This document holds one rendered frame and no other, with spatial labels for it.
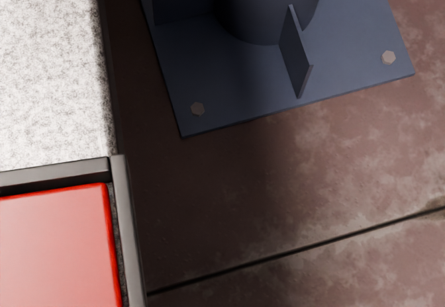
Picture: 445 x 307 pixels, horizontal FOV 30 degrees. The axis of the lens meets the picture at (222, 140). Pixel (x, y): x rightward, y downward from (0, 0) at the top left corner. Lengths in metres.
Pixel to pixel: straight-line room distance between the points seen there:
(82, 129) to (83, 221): 0.04
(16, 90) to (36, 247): 0.06
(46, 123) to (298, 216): 0.95
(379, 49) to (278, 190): 0.28
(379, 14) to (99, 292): 1.11
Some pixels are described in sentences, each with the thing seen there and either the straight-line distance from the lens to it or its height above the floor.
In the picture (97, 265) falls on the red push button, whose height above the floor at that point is 0.93.
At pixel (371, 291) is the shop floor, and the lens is 1.25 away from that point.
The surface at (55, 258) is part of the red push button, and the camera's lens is 0.29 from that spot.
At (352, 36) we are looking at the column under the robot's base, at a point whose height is 0.01.
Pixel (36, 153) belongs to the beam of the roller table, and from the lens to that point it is 0.31.
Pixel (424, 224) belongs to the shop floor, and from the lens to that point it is 1.28.
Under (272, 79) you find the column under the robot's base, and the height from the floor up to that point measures 0.01.
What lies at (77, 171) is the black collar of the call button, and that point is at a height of 0.93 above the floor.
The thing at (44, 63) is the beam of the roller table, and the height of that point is 0.92.
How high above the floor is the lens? 1.21
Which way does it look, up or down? 73 degrees down
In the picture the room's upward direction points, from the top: 8 degrees clockwise
